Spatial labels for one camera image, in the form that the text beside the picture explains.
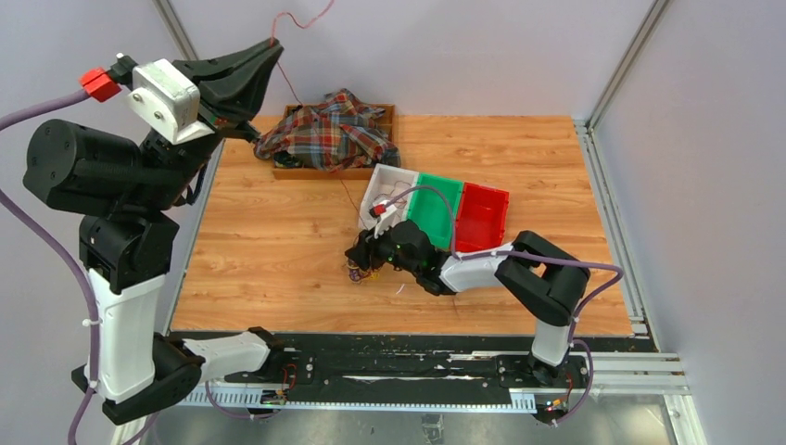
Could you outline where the aluminium frame rail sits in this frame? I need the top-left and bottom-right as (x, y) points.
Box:
(112, 352), (706, 444)

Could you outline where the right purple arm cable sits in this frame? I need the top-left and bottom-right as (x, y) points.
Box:
(368, 184), (625, 426)

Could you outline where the red plastic bin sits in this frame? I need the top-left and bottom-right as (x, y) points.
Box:
(455, 182), (510, 252)

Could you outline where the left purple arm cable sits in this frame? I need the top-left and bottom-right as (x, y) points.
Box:
(0, 67), (284, 445)

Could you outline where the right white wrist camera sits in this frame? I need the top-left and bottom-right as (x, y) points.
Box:
(369, 197), (408, 238)

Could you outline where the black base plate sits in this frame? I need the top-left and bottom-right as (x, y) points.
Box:
(225, 333), (590, 405)

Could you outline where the plaid shirt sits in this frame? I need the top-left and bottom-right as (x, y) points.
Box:
(253, 88), (401, 172)

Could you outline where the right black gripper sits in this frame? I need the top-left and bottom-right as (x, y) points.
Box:
(347, 220), (420, 277)

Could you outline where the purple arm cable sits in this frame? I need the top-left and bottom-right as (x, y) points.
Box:
(0, 67), (284, 445)
(368, 184), (625, 426)

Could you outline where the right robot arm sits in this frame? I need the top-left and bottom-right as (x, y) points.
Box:
(345, 221), (590, 387)

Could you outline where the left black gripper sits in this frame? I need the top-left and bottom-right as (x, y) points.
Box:
(129, 36), (281, 211)

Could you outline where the green plastic bin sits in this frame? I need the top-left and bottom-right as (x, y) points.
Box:
(407, 173), (464, 249)

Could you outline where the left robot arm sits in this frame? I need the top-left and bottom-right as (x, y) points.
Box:
(23, 38), (284, 425)

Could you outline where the wooden tray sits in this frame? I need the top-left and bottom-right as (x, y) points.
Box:
(272, 104), (397, 180)

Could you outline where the red cable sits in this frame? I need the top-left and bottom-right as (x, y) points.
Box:
(270, 0), (370, 235)

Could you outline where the coloured cable bundle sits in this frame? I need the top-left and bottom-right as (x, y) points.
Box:
(343, 261), (382, 286)

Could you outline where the white plastic bin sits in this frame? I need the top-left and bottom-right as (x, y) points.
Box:
(358, 164), (420, 229)

